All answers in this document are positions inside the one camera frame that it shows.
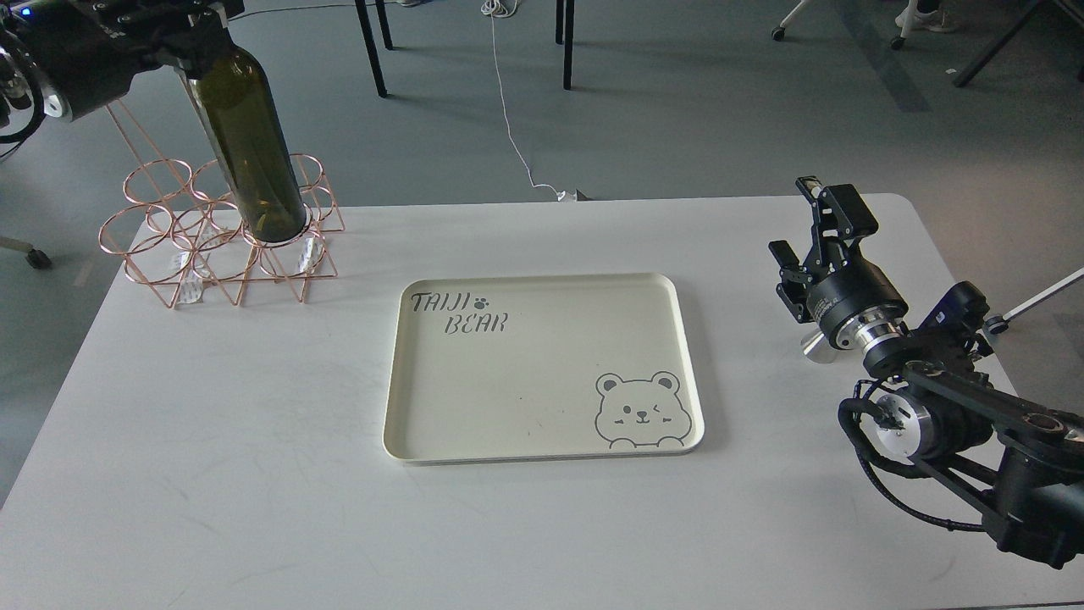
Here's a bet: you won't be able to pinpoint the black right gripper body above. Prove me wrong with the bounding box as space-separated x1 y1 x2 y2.
805 259 909 350

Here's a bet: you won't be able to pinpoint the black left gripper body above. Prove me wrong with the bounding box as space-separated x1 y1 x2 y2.
17 1 183 119

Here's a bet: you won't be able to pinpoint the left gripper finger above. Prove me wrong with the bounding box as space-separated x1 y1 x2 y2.
111 1 246 26
154 38 233 80

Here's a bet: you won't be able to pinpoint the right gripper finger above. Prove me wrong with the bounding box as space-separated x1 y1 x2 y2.
796 176 879 273
769 241 821 324

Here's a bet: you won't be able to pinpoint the dark green wine bottle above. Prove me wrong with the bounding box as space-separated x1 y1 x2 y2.
186 46 308 244

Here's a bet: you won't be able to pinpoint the steel double jigger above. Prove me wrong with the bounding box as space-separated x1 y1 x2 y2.
800 330 838 364

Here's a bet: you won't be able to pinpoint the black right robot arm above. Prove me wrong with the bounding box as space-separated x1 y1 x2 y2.
769 176 1083 568

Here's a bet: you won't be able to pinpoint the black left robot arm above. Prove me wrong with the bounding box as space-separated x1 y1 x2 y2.
3 1 245 146

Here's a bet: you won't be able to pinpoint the white rod with caster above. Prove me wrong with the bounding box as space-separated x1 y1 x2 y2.
983 267 1084 335

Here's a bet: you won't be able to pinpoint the office chair base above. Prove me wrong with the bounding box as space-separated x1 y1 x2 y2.
770 1 960 50

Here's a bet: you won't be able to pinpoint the black table legs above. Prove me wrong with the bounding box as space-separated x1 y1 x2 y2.
354 0 577 99

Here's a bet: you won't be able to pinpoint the grey caster wheel left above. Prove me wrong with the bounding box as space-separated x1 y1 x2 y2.
0 236 52 270

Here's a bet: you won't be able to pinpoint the cream bear serving tray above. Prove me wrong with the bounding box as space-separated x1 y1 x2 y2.
383 273 705 463

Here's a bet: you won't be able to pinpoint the copper wire wine rack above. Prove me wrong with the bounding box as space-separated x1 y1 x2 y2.
96 102 346 308

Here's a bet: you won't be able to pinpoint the black floor cables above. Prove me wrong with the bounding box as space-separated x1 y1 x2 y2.
241 0 357 22

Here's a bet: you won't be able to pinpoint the white floor cable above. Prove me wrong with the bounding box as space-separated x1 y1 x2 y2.
481 0 578 202

